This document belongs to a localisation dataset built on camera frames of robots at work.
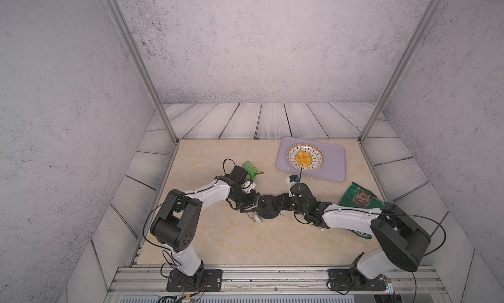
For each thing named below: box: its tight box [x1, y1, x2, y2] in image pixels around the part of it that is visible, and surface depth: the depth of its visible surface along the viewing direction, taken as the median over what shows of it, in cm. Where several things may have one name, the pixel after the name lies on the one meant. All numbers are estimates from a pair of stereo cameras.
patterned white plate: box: [287, 142, 325, 172], surface depth 110 cm
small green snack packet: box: [242, 160, 265, 181], surface depth 103 cm
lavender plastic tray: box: [275, 136, 347, 183], surface depth 111 cm
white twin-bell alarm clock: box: [253, 194, 281, 223], surface depth 88 cm
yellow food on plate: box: [295, 150, 313, 167], surface depth 110 cm
